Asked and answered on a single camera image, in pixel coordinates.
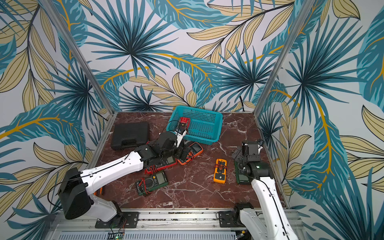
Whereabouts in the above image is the red Aneng multimeter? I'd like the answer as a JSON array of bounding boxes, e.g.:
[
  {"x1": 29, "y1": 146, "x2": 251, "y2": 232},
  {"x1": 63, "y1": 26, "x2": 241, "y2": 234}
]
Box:
[{"x1": 145, "y1": 156, "x2": 177, "y2": 175}]

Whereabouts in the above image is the yellow multimeter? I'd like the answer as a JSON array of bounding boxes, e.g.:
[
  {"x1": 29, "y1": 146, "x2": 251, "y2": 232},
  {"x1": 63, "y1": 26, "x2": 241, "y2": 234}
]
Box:
[{"x1": 214, "y1": 159, "x2": 227, "y2": 184}]

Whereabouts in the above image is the teal plastic basket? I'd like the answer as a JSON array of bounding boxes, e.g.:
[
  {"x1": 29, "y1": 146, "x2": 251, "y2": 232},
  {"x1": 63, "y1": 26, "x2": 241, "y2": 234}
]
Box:
[{"x1": 166, "y1": 106, "x2": 224, "y2": 145}]

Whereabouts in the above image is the black plastic tool case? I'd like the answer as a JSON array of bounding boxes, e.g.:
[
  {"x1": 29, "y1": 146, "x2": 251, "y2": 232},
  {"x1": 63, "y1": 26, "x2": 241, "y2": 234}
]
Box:
[{"x1": 111, "y1": 122, "x2": 150, "y2": 151}]

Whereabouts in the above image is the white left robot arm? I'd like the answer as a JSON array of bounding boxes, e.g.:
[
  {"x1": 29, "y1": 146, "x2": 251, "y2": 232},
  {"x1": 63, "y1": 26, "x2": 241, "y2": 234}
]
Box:
[{"x1": 58, "y1": 128, "x2": 188, "y2": 222}]

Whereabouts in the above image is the small red multimeter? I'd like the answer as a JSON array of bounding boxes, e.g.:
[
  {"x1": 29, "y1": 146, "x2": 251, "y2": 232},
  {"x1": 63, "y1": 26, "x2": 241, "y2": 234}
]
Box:
[{"x1": 178, "y1": 117, "x2": 191, "y2": 130}]

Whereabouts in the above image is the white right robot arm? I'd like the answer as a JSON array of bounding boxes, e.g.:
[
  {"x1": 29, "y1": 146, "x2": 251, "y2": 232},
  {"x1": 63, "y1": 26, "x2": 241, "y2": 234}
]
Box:
[{"x1": 232, "y1": 140, "x2": 299, "y2": 240}]

